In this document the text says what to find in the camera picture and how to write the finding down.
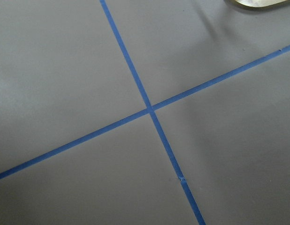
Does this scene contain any wooden cup rack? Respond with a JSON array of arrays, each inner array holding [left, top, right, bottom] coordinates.
[[228, 0, 290, 10]]

